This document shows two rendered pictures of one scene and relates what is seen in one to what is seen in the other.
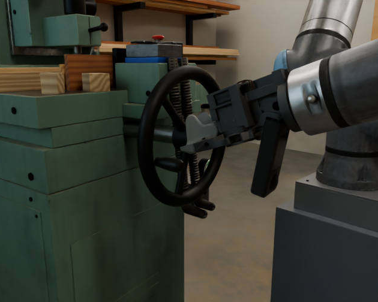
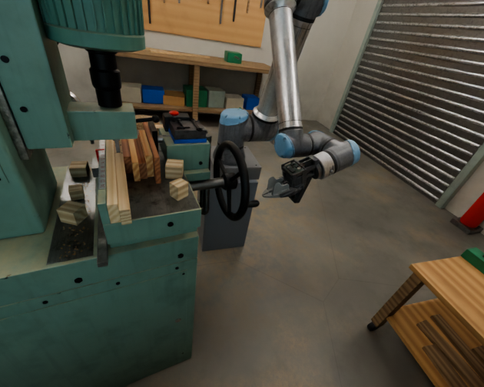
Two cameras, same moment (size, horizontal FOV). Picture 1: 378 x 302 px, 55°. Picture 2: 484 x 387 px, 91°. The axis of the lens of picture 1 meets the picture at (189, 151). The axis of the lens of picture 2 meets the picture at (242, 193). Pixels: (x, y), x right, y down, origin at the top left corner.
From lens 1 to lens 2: 82 cm
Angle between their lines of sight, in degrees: 63
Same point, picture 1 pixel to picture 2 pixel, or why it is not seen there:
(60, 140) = not seen: hidden behind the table
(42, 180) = (193, 252)
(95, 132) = not seen: hidden behind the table
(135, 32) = not seen: outside the picture
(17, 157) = (163, 251)
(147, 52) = (197, 136)
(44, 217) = (190, 270)
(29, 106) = (192, 216)
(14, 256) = (146, 309)
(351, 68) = (343, 160)
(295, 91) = (326, 169)
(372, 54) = (347, 155)
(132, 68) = (187, 148)
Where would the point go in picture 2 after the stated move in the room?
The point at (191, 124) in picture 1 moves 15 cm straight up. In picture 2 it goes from (277, 186) to (290, 143)
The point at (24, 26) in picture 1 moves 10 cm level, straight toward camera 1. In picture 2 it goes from (54, 127) to (101, 135)
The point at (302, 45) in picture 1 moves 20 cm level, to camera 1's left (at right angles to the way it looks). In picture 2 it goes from (295, 134) to (273, 152)
